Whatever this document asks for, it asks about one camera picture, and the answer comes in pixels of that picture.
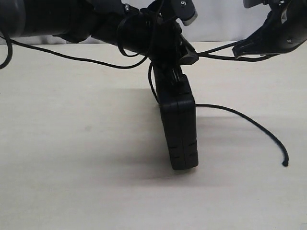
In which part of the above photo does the black plastic carrying case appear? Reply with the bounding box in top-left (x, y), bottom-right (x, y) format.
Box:
top-left (153, 65), bottom-right (199, 171)

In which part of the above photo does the black rope with loop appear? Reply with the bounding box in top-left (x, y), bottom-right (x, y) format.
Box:
top-left (148, 42), bottom-right (290, 167)

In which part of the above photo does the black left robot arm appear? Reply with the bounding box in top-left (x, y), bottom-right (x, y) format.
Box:
top-left (0, 0), bottom-right (199, 80)

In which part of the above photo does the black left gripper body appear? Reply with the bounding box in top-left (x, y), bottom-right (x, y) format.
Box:
top-left (117, 7), bottom-right (182, 64)

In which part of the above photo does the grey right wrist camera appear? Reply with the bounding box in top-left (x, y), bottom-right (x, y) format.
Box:
top-left (242, 0), bottom-right (288, 24)

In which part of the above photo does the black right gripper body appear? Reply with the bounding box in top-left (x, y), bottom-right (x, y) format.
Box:
top-left (260, 0), bottom-right (307, 54)

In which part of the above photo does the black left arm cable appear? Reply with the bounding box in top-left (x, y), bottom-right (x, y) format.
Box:
top-left (0, 31), bottom-right (147, 70)

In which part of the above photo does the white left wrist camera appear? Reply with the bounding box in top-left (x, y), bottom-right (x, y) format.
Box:
top-left (170, 0), bottom-right (198, 26)

